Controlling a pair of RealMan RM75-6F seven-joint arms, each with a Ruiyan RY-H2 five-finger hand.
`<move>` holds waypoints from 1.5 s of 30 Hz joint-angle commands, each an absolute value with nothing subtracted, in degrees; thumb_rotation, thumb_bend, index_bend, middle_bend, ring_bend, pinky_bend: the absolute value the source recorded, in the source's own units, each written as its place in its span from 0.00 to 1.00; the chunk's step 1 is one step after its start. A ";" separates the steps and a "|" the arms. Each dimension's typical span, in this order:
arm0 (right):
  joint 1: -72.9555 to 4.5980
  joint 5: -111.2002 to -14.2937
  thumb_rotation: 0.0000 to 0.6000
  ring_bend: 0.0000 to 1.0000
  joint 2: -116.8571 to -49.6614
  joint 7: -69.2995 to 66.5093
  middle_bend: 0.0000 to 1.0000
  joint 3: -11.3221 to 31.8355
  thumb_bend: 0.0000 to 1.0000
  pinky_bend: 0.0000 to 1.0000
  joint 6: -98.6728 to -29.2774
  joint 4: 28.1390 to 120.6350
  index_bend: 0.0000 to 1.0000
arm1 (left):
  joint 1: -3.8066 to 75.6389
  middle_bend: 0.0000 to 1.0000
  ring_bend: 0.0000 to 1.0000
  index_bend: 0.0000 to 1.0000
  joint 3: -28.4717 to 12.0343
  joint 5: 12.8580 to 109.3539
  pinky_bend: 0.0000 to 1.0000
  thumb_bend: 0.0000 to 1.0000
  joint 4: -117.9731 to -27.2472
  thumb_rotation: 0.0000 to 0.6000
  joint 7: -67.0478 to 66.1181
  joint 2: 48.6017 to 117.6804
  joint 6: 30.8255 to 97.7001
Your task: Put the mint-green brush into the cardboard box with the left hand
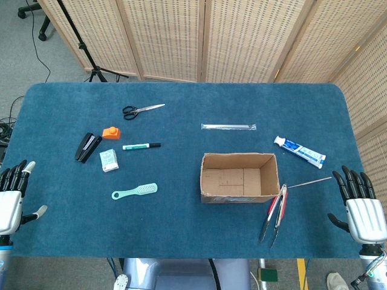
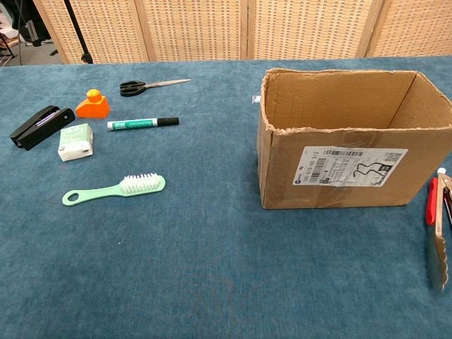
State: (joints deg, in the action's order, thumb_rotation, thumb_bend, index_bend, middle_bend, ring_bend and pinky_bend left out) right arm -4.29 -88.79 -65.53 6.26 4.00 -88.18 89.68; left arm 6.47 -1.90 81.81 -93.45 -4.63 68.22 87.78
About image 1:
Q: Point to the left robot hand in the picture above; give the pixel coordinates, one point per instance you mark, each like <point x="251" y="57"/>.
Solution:
<point x="10" y="208"/>

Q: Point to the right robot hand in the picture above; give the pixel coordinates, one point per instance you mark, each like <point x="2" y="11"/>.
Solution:
<point x="364" y="217"/>

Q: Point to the mint green brush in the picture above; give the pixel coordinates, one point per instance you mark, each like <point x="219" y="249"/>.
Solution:
<point x="136" y="191"/>

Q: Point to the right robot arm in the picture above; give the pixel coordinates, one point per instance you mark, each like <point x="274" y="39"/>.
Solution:
<point x="375" y="266"/>

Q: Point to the open cardboard box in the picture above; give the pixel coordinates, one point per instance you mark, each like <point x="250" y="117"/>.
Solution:
<point x="239" y="178"/>

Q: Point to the thin metal rod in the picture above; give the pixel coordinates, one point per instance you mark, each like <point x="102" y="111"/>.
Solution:
<point x="308" y="182"/>

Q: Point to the blue white toothpaste tube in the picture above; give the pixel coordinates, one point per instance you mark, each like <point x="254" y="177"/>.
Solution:
<point x="302" y="151"/>

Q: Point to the black stapler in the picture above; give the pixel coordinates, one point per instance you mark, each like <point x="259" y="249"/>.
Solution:
<point x="87" y="147"/>

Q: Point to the small green white carton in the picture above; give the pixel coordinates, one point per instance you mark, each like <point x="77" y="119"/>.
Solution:
<point x="109" y="161"/>

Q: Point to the green block on pole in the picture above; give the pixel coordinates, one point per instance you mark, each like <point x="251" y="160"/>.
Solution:
<point x="267" y="274"/>

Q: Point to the orange plastic block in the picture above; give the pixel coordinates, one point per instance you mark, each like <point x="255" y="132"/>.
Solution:
<point x="112" y="133"/>

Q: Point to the green white marker pen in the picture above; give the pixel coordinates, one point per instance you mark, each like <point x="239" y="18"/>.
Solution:
<point x="140" y="146"/>

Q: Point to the blue carpet table mat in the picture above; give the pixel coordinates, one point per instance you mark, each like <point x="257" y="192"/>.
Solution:
<point x="169" y="211"/>

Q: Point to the wrapped clear straw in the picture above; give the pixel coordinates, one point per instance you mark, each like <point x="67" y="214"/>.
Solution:
<point x="228" y="126"/>

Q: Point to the black tripod stand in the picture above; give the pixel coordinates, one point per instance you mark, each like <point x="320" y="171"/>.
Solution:
<point x="81" y="45"/>

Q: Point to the blue grey robot torso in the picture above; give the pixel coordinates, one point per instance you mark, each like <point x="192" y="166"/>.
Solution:
<point x="184" y="275"/>

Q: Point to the black office chair base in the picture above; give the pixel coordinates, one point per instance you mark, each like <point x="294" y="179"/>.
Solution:
<point x="34" y="21"/>

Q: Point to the woven folding screen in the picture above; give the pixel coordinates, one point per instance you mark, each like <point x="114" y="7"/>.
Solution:
<point x="248" y="39"/>

